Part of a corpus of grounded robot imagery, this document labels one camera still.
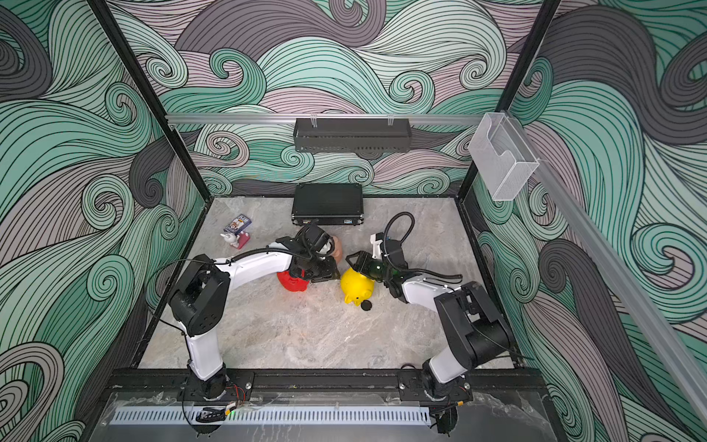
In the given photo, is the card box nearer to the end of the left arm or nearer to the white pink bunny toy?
the white pink bunny toy

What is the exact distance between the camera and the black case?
3.58 ft

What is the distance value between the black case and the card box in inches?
8.0

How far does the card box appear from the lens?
109 cm

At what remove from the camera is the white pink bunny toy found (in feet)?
3.25

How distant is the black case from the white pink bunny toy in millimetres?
199

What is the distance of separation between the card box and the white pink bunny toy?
0.01m
